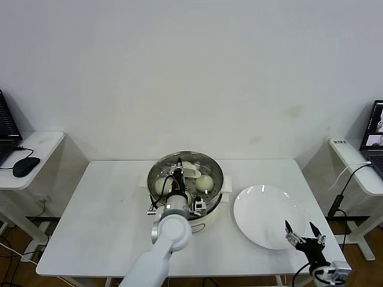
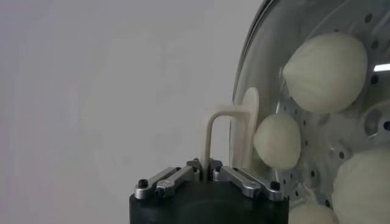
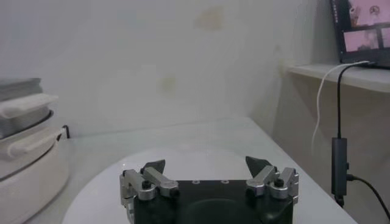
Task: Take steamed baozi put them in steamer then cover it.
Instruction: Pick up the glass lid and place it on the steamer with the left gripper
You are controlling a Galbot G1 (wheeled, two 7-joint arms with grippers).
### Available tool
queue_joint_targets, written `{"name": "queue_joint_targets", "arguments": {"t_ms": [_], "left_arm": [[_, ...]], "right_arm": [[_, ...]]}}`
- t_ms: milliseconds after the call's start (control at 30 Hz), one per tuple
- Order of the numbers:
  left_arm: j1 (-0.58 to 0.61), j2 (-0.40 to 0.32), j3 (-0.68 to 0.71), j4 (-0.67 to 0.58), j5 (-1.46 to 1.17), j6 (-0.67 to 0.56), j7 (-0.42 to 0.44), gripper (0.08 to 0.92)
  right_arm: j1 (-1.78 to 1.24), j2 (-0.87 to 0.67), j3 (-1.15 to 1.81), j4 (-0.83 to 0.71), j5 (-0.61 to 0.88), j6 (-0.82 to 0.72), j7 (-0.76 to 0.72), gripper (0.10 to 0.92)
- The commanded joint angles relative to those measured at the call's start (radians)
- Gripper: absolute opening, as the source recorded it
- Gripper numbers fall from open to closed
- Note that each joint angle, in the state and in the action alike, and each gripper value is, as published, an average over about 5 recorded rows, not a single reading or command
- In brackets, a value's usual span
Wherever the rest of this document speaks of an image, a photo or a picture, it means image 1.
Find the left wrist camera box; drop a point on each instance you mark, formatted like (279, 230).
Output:
(200, 207)

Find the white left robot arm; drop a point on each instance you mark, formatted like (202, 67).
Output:
(172, 230)

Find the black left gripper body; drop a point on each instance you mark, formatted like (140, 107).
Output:
(179, 180)

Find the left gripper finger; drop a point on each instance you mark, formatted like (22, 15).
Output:
(179, 164)

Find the white steamed baozi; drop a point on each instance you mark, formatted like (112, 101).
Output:
(188, 198)
(159, 186)
(204, 183)

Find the white round plate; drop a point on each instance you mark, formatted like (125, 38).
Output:
(263, 215)

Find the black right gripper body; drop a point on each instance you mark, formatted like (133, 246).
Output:
(311, 249)

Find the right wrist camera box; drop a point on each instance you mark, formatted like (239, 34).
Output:
(339, 270)

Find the black open laptop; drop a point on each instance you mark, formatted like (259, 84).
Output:
(7, 125)

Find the grey open laptop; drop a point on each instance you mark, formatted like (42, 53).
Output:
(372, 125)

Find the cream electric cooking pot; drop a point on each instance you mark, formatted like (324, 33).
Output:
(209, 219)

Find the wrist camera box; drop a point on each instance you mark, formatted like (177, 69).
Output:
(200, 207)
(339, 270)

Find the white wall power socket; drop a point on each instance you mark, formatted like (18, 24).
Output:
(43, 199)

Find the steel perforated steamer basket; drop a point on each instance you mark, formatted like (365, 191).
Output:
(229, 183)

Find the white table leg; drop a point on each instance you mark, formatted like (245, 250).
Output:
(108, 282)
(282, 281)

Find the white side table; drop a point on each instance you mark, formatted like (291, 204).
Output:
(45, 149)
(353, 167)

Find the small printed label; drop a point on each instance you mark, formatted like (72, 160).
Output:
(340, 142)

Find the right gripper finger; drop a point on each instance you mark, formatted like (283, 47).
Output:
(291, 236)
(317, 234)

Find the black computer mouse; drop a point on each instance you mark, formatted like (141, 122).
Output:
(25, 166)

